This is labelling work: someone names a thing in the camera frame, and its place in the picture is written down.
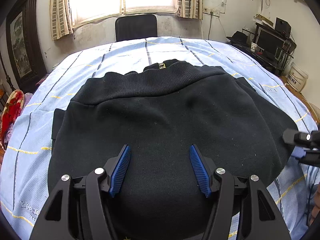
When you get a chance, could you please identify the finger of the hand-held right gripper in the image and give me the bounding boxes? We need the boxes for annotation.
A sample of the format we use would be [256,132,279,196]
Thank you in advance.
[282,128,320,146]
[295,147,320,167]

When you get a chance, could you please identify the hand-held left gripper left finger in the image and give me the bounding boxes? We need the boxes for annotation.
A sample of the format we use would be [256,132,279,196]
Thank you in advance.
[29,144,132,240]

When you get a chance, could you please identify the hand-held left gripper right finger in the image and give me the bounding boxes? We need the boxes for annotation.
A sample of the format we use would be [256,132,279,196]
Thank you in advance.
[189,144,292,240]

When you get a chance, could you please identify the black jacket with yellow zipper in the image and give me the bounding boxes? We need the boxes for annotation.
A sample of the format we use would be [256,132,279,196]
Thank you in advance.
[47,59,299,240]

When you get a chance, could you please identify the white plastic bucket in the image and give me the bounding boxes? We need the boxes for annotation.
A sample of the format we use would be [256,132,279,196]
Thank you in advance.
[286,62,309,92]

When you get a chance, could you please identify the black computer desk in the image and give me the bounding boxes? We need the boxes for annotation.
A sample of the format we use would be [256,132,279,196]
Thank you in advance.
[226,22,298,76]

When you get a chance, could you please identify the blue checked bed sheet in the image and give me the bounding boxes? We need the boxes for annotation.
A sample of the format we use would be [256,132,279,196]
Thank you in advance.
[0,37,316,240]

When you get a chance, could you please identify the computer monitor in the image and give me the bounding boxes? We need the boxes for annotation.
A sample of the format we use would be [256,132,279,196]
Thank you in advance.
[256,27,287,56]

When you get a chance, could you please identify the black speaker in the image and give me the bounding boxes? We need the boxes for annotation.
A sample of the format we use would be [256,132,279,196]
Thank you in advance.
[275,17,292,35]

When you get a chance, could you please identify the black hat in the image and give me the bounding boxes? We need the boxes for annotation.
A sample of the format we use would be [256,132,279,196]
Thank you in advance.
[226,31,250,46]

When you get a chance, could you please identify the red floral blanket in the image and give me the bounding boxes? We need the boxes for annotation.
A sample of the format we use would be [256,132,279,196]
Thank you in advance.
[0,90,25,151]

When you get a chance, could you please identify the black chair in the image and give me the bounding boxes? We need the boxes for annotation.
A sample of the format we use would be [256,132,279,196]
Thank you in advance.
[115,14,158,42]

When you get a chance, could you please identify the dark framed painting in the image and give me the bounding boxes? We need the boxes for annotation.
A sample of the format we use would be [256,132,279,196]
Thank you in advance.
[5,0,48,93]

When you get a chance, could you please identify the white wall socket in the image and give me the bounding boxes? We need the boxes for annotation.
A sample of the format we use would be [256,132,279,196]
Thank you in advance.
[203,8,221,17]

